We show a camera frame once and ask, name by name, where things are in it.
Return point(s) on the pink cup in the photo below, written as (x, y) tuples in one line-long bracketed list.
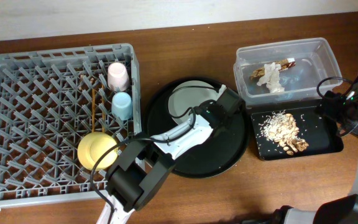
[(118, 78)]

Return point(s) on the grey round plate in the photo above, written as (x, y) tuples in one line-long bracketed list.
[(191, 94)]

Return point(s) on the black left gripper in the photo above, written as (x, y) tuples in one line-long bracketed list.
[(234, 101)]

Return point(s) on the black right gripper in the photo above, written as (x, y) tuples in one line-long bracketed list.
[(327, 104)]

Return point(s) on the yellow bowl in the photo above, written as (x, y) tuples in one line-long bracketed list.
[(92, 147)]

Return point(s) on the grey plastic dishwasher rack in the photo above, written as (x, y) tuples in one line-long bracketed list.
[(45, 111)]

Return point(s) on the black rectangular tray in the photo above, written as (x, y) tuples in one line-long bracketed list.
[(318, 132)]

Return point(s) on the food scraps pile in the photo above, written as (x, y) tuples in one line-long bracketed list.
[(281, 129)]

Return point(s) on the white tissue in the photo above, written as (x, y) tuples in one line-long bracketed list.
[(271, 78)]

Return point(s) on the round black serving tray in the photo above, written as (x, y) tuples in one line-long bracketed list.
[(213, 157)]

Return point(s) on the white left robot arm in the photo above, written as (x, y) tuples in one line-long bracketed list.
[(141, 169)]

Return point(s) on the blue cup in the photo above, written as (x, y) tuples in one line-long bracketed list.
[(122, 106)]

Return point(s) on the clear plastic bin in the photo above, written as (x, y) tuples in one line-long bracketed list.
[(314, 61)]

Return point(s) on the gold snack wrapper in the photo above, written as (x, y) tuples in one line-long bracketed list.
[(285, 64)]

